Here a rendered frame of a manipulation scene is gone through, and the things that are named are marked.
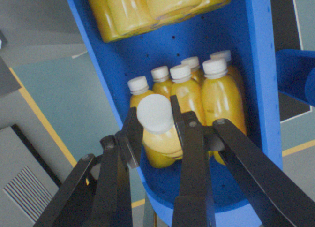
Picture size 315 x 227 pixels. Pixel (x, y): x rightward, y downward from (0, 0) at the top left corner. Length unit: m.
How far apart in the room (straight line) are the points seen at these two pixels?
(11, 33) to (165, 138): 0.53
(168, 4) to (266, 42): 0.12
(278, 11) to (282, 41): 0.19
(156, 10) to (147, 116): 0.13
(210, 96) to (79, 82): 1.35
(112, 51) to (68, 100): 1.30
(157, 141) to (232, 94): 0.16
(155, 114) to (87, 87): 1.39
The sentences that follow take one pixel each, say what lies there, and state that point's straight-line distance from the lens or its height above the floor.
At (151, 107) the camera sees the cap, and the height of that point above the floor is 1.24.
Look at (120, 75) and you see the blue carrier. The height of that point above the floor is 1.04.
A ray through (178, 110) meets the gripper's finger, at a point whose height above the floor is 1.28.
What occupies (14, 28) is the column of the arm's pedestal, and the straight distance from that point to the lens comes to 0.65.
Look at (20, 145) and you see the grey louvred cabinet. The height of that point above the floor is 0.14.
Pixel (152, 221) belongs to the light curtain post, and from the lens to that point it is 1.11.
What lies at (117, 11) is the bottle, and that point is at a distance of 0.29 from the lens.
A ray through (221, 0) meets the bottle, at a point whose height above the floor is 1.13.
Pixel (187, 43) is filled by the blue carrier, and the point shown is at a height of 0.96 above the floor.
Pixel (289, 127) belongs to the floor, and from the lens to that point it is 1.97.
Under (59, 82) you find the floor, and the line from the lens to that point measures 1.65.
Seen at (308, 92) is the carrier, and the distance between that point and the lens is 1.15.
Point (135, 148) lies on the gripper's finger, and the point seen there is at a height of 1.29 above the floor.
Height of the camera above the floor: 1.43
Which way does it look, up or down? 70 degrees down
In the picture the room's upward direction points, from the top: 180 degrees clockwise
